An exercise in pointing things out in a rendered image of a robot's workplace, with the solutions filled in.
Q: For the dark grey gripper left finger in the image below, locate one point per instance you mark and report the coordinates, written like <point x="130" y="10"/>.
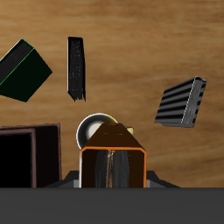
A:
<point x="70" y="180"/>

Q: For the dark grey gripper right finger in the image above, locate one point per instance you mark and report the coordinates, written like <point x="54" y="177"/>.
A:
<point x="154" y="180"/>

